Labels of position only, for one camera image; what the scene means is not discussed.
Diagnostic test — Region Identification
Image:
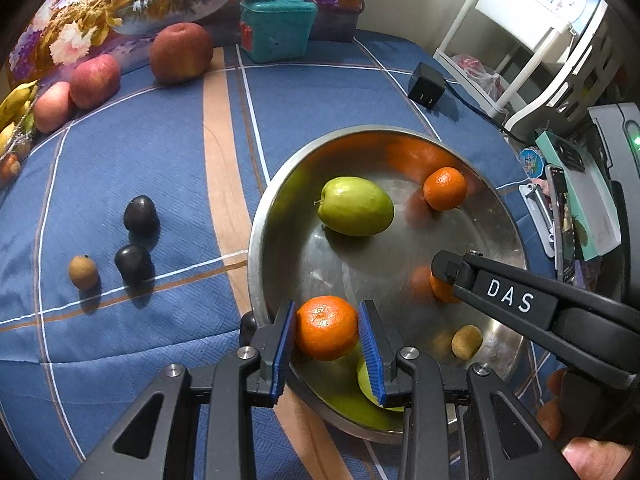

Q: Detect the pink plastic bag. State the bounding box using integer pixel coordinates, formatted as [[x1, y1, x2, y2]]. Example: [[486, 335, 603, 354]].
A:
[[452, 54, 506, 103]]

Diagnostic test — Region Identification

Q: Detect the dark red apple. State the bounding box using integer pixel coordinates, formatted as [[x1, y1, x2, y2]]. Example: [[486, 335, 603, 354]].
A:
[[150, 22, 214, 85]]

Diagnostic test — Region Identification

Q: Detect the black power cable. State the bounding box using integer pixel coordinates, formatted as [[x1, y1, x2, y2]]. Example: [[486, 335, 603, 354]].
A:
[[442, 80, 531, 148]]

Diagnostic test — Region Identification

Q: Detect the small mandarin orange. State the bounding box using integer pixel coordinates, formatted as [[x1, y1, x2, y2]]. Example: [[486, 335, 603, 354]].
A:
[[430, 267, 463, 305]]

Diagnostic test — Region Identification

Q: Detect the smartphone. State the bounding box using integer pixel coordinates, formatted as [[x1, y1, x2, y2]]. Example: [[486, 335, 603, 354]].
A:
[[545, 163, 583, 286]]

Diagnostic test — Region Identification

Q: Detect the yellow banana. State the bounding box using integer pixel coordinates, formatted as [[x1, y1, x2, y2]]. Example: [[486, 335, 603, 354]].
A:
[[0, 115, 36, 153], [0, 80, 40, 133]]

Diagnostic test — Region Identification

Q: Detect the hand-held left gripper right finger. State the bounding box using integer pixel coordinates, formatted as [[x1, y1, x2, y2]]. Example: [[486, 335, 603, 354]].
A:
[[357, 299, 581, 480]]

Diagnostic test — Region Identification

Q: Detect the black remote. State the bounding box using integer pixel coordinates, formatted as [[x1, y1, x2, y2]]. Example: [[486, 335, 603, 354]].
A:
[[555, 140, 586, 171]]

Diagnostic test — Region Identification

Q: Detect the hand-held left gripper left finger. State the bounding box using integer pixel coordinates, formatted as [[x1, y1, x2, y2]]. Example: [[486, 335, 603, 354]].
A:
[[70, 299, 298, 480]]

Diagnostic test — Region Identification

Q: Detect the small brown kiwi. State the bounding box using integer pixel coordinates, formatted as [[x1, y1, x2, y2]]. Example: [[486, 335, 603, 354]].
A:
[[451, 324, 484, 361]]

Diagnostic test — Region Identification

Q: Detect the pink apple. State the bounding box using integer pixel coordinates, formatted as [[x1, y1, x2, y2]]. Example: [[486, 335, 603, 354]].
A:
[[33, 81, 76, 134]]

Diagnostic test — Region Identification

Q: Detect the mint green box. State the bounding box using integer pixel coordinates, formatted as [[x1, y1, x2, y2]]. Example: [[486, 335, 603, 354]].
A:
[[535, 130, 623, 261]]

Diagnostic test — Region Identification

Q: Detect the clear plastic tray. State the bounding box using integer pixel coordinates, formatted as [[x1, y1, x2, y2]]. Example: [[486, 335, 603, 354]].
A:
[[0, 110, 38, 188]]

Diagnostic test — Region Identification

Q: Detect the person's right hand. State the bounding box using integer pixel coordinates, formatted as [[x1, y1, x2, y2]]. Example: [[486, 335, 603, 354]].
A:
[[536, 366, 636, 480]]

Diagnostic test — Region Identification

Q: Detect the stainless steel bowl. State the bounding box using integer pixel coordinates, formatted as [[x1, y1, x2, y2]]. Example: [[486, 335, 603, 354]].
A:
[[247, 126, 530, 445]]

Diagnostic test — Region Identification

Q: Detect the floral painting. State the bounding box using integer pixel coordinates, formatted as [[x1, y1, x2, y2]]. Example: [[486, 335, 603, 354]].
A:
[[7, 0, 373, 91]]

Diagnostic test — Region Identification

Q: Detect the white rack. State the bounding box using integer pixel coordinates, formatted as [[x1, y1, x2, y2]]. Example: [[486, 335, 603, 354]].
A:
[[432, 0, 628, 136]]

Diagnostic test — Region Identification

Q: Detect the black power adapter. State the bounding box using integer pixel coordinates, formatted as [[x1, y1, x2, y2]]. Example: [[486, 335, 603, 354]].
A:
[[407, 61, 446, 110]]

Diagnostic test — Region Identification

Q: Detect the round blue sticker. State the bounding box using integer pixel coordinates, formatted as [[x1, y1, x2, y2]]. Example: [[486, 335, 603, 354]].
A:
[[517, 146, 546, 178]]

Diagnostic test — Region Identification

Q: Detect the teal box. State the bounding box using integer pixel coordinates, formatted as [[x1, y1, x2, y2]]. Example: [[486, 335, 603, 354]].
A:
[[239, 0, 319, 65]]

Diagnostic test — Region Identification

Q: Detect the dark purple plum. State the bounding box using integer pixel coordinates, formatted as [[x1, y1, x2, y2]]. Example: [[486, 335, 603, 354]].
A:
[[240, 310, 261, 343], [123, 195, 161, 235], [114, 244, 153, 283]]

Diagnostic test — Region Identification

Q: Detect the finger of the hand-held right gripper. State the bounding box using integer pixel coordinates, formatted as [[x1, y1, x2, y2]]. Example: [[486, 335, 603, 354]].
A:
[[432, 251, 640, 391]]

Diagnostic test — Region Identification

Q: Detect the green apple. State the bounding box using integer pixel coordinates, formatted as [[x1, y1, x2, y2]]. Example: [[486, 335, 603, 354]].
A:
[[315, 176, 395, 237], [356, 352, 406, 413]]

